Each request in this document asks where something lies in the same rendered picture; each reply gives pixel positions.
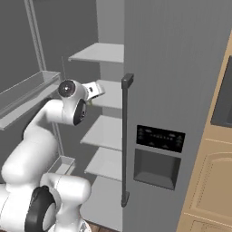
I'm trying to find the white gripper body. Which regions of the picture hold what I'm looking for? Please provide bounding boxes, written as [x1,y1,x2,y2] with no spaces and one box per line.
[90,80,106,101]

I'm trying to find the pale grey fridge shelf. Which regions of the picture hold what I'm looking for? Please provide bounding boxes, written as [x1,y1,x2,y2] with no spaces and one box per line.
[89,79,124,110]
[67,42,125,64]
[79,114,124,151]
[83,146,124,182]

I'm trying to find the grey fridge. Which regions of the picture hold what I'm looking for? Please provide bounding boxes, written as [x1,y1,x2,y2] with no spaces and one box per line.
[0,0,232,232]

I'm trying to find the grey fridge door with dispenser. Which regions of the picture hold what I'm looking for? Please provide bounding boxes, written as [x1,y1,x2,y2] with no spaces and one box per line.
[121,0,232,232]

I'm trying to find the open grey fridge door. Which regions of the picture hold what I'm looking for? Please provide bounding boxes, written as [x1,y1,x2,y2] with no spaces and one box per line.
[0,0,77,185]

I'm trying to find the large clear door bin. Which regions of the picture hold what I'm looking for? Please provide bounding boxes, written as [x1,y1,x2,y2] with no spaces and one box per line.
[0,70,62,131]

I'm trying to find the small clear door bin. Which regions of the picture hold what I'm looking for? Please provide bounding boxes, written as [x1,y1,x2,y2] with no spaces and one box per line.
[47,155,77,177]

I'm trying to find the tan wooden cabinet run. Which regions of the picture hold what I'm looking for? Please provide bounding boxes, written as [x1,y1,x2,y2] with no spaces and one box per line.
[176,38,232,232]

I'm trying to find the dark grey fridge door handle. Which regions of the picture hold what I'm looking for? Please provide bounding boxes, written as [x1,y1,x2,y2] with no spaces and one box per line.
[120,72,135,208]

